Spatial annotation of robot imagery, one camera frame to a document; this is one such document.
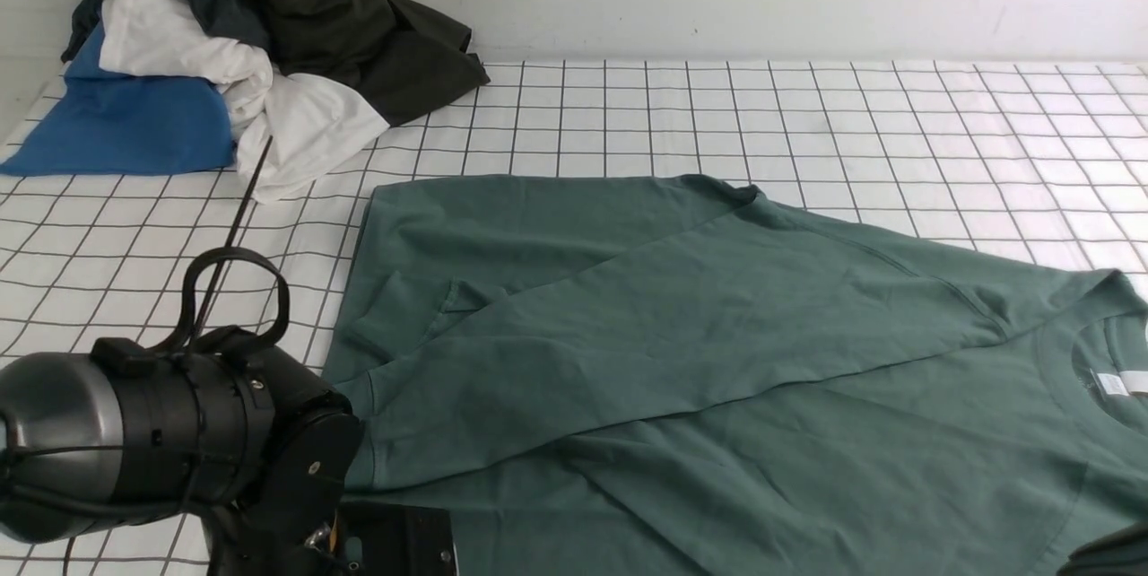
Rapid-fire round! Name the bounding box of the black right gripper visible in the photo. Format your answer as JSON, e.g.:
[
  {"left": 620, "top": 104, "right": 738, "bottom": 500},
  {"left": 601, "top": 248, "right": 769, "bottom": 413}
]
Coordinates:
[{"left": 1063, "top": 523, "right": 1147, "bottom": 575}]

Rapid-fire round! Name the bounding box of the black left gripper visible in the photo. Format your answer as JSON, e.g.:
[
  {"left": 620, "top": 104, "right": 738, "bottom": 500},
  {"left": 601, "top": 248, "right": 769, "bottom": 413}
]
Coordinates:
[{"left": 305, "top": 505, "right": 458, "bottom": 575}]

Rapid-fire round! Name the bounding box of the green long-sleeve top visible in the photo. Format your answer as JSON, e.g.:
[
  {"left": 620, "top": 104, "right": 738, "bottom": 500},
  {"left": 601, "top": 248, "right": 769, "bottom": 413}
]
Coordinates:
[{"left": 323, "top": 176, "right": 1147, "bottom": 575}]

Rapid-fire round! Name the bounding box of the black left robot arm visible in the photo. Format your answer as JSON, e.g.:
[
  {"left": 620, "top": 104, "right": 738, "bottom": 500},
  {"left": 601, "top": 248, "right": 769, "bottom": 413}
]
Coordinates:
[{"left": 1, "top": 338, "right": 459, "bottom": 575}]

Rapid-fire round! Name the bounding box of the white garment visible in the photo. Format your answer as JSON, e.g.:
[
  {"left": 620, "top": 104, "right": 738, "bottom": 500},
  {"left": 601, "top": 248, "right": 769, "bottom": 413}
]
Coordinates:
[{"left": 100, "top": 0, "right": 389, "bottom": 204}]

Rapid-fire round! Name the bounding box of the blue garment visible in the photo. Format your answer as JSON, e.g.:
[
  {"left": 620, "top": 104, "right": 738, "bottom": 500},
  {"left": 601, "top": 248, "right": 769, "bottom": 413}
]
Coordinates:
[{"left": 1, "top": 25, "right": 234, "bottom": 177}]

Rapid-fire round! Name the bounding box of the dark olive garment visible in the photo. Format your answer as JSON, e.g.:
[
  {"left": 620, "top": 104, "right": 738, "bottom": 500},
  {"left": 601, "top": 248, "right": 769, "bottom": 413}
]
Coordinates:
[{"left": 255, "top": 0, "right": 491, "bottom": 126}]

